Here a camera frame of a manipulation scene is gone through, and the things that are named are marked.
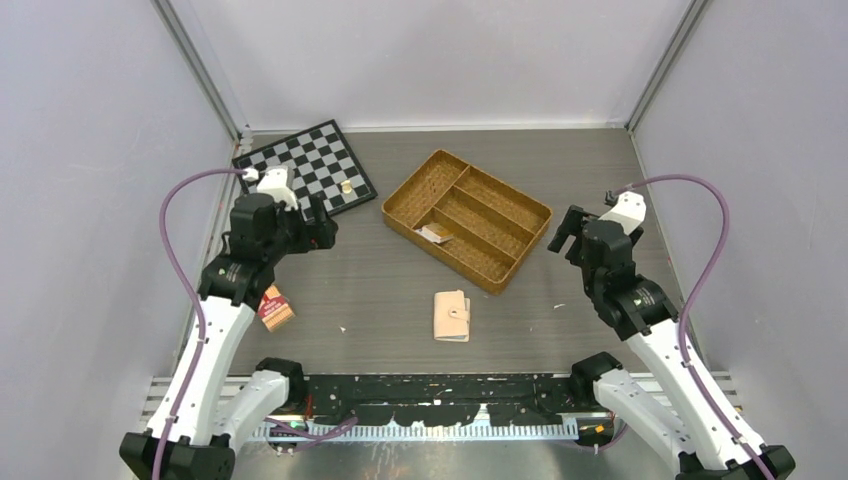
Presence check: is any beige leather card holder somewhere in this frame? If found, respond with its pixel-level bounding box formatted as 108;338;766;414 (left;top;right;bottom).
433;290;471;343

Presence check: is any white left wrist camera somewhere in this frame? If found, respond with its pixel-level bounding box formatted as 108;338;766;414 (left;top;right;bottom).
256;165;300;211

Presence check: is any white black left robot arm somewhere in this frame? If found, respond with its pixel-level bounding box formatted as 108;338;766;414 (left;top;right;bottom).
119;193;338;479

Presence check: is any red orange patterned card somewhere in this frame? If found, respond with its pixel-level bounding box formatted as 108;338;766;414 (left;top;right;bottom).
257;285;296;332

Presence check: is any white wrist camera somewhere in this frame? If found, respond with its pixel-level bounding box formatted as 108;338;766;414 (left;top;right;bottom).
256;165;300;211
600;191;647;245

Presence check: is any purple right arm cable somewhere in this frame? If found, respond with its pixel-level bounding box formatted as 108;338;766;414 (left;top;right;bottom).
602;174;776;480

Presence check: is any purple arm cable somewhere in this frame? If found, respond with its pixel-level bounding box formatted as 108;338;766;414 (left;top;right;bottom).
602;174;776;480
150;168;359;480

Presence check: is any black white chessboard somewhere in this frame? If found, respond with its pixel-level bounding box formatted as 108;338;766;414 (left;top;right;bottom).
232;120;378;220

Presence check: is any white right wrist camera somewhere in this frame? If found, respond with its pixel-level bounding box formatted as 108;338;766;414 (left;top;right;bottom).
600;191;647;245

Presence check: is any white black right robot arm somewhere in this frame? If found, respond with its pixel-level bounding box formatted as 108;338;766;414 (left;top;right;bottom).
548;202;796;479

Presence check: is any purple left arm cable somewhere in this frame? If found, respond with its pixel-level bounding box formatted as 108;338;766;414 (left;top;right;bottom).
150;168;359;480

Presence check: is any woven wicker divided tray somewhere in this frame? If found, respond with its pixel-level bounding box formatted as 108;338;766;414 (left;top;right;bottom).
382;150;553;295

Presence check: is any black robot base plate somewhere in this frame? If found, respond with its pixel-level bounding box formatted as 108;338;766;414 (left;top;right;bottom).
273;373;614;427

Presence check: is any white card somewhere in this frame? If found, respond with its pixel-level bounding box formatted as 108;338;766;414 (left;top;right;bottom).
416;222;454;245

